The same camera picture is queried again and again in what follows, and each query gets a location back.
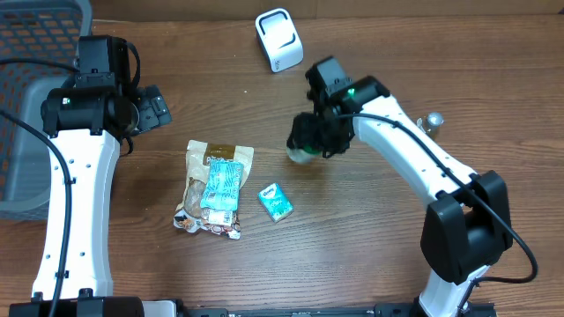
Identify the green lidded jar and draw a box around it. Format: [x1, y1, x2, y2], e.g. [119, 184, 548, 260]
[286, 145, 323, 165]

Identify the teal tissue pack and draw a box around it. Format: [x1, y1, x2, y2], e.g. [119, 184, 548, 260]
[257, 183, 293, 223]

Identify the yellow dish soap bottle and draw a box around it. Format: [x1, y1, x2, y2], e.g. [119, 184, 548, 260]
[416, 112, 444, 140]

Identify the teal wafer packet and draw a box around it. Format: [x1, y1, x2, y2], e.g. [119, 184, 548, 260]
[200, 159, 244, 211]

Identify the brown snack bag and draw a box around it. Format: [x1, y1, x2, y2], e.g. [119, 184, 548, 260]
[173, 140, 255, 240]

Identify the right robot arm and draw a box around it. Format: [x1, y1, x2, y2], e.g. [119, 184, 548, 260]
[286, 56, 513, 316]

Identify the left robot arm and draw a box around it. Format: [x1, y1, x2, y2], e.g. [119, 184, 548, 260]
[9, 35, 185, 316]

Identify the white barcode scanner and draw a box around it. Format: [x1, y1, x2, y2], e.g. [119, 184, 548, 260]
[255, 8, 304, 73]

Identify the grey plastic shopping basket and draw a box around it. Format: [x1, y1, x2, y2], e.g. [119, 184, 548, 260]
[0, 0, 94, 221]

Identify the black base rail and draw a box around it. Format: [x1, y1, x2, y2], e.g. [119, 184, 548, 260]
[175, 302, 498, 317]

